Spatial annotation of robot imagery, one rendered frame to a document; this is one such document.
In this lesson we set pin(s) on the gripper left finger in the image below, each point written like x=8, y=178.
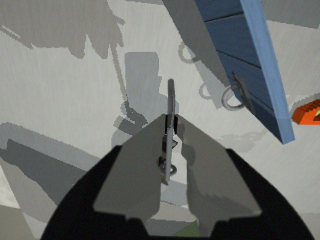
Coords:
x=125, y=183

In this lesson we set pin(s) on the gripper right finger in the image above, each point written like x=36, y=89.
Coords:
x=223, y=186

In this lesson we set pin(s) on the orange torpedo level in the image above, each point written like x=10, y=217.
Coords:
x=309, y=114

